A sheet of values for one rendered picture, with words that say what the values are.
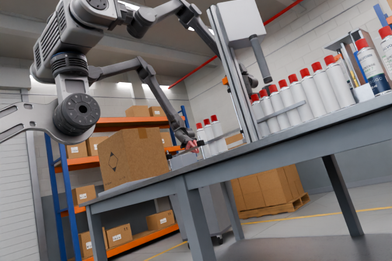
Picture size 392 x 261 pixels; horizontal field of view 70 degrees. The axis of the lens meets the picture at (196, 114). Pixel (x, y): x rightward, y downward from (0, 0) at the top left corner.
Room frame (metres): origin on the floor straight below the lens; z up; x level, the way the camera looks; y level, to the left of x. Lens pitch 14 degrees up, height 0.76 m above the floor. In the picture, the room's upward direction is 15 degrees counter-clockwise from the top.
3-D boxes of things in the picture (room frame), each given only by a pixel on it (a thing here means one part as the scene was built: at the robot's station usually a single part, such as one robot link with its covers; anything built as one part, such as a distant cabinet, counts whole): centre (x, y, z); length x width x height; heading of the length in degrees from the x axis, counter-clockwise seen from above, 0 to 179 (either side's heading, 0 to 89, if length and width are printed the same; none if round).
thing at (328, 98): (1.04, -0.50, 0.98); 0.05 x 0.05 x 0.20
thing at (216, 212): (4.00, 0.20, 0.48); 0.89 x 0.63 x 0.96; 156
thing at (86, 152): (5.27, 1.37, 1.26); 2.77 x 0.60 x 2.51; 137
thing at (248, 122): (1.14, -0.20, 1.17); 0.04 x 0.04 x 0.67; 43
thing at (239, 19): (1.13, -0.29, 1.38); 0.17 x 0.10 x 0.19; 98
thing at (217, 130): (1.47, -0.09, 0.98); 0.05 x 0.05 x 0.20
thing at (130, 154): (1.56, 0.41, 0.99); 0.30 x 0.24 x 0.27; 47
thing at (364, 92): (1.03, -0.63, 1.01); 0.14 x 0.13 x 0.26; 43
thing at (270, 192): (5.19, -0.80, 0.70); 1.20 x 0.83 x 1.39; 53
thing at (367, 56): (0.92, -0.61, 0.98); 0.05 x 0.05 x 0.20
